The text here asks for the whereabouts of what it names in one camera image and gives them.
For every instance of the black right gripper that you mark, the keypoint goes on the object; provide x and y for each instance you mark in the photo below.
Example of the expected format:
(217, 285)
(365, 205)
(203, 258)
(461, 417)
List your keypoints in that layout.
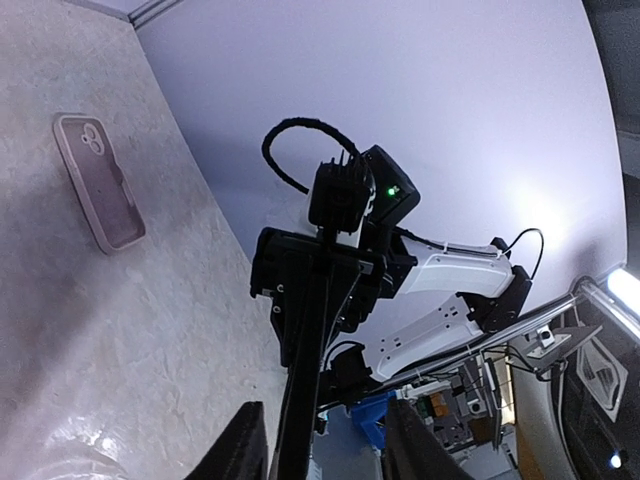
(267, 278)

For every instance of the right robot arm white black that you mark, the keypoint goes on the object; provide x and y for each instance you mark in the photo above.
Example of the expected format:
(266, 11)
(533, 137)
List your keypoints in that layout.
(480, 283)

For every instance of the blue plastic part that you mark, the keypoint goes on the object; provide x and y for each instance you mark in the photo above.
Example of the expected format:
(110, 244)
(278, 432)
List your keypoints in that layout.
(368, 416)

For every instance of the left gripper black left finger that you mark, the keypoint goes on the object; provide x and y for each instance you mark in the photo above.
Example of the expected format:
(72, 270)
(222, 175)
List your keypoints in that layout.
(240, 450)

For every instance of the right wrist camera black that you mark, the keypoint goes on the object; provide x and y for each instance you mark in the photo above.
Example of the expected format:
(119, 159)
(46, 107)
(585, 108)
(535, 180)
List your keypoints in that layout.
(341, 198)

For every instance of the pink phone case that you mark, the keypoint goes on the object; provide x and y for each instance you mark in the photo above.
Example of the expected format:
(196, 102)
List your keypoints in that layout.
(101, 186)

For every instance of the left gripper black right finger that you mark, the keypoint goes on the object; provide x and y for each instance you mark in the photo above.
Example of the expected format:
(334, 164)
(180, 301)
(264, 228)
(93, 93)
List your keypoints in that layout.
(412, 451)

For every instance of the right aluminium corner post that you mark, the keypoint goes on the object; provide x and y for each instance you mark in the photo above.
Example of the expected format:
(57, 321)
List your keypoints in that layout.
(136, 13)

